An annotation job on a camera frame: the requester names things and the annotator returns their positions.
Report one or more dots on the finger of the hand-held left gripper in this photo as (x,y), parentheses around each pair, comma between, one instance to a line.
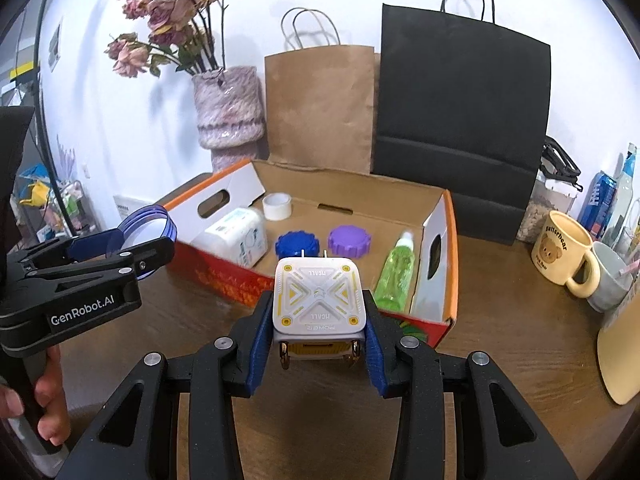
(145,255)
(95,245)

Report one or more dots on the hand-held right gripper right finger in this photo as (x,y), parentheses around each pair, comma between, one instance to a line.
(375,355)

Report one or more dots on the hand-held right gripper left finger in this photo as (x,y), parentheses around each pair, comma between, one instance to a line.
(257,345)

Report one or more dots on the translucent blue round lid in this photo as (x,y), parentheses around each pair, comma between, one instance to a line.
(150,225)

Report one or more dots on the red cardboard box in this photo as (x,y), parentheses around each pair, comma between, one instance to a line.
(220,275)

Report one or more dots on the green spray bottle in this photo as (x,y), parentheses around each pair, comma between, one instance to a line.
(395,280)

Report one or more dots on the white cube charger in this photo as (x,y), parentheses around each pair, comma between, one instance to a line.
(317,295)

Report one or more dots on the clear cotton swab container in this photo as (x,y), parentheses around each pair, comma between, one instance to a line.
(235,237)

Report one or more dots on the blue ridged cap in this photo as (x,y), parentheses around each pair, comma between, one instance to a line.
(295,242)

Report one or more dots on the purple ridged cap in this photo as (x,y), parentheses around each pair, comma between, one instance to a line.
(349,240)

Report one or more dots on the person's left hand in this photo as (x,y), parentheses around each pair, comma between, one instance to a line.
(52,400)

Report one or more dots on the black light stand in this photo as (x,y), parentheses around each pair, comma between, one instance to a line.
(42,110)

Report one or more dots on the pink mottled vase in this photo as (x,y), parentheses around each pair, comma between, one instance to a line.
(227,110)

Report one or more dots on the yellow bear mug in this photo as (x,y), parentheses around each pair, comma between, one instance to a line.
(557,250)

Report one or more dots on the clear food container black lid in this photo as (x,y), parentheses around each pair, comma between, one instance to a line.
(545,205)

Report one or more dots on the brown paper bag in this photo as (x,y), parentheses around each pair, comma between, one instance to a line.
(320,110)

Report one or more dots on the dried rose bouquet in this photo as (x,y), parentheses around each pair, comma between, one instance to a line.
(170,15)

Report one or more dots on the white cup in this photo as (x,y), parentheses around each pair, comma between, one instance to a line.
(610,280)

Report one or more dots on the yellow thermos jug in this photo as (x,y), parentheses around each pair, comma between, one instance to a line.
(622,355)

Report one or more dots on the black paper bag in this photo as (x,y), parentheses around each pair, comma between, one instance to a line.
(460,110)

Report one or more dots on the blue drink can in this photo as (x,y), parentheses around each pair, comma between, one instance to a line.
(600,200)

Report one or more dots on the clear glass bottle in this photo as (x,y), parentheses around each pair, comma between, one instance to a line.
(627,195)

